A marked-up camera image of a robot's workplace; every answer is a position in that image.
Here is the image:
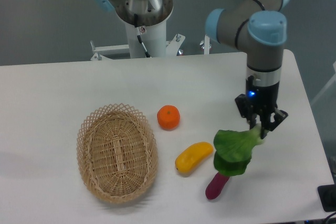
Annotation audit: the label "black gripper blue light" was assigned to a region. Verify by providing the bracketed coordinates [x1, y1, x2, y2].
[235, 76, 288, 139]

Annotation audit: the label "green bok choy vegetable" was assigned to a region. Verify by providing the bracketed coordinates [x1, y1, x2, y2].
[213, 124, 264, 177]

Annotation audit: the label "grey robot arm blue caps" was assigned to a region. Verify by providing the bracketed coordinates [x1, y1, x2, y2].
[95, 0, 290, 138]

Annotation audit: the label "yellow squash toy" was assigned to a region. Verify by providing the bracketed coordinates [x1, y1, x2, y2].
[175, 142, 214, 174]

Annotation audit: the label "purple sweet potato toy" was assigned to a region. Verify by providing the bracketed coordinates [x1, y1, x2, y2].
[205, 173, 230, 200]

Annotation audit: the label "orange tangerine toy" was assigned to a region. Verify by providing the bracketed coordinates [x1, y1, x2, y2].
[156, 105, 181, 131]

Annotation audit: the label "black device at table edge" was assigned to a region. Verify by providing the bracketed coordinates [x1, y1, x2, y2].
[317, 184, 335, 212]

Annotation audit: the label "woven wicker basket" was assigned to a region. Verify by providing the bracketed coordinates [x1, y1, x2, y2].
[77, 103, 159, 204]

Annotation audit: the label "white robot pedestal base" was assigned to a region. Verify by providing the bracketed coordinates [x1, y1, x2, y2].
[90, 0, 185, 60]

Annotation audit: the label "black cable on pedestal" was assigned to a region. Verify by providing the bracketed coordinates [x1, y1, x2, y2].
[133, 13, 152, 58]

